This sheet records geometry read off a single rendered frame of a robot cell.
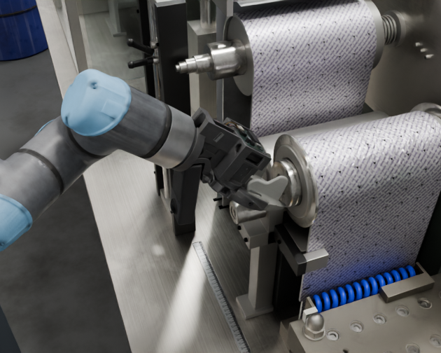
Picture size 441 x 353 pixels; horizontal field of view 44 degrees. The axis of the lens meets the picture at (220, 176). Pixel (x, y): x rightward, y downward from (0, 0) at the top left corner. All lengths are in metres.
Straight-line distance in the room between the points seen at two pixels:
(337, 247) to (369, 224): 0.06
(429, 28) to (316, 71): 0.21
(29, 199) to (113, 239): 0.62
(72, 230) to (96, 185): 1.19
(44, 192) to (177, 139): 0.17
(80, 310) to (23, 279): 0.31
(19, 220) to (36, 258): 1.87
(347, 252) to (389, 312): 0.13
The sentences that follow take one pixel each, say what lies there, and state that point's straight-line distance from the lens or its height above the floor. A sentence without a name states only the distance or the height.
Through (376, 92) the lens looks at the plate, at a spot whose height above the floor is 1.19.
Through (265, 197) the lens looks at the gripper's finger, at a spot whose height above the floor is 1.27.
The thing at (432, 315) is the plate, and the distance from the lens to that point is 1.01.
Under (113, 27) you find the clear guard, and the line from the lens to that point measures 1.70.
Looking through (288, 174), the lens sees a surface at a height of 1.28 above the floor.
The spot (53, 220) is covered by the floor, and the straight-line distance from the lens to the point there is 2.65.
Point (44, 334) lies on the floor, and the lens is 2.25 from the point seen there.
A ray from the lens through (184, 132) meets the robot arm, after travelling 0.67.
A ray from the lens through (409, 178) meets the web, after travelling 0.88.
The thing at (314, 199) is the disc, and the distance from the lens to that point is 0.79.
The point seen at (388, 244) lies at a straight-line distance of 0.98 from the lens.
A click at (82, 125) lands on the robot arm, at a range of 0.63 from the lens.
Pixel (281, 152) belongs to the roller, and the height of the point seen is 1.28.
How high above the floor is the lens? 1.80
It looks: 41 degrees down
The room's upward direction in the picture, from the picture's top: straight up
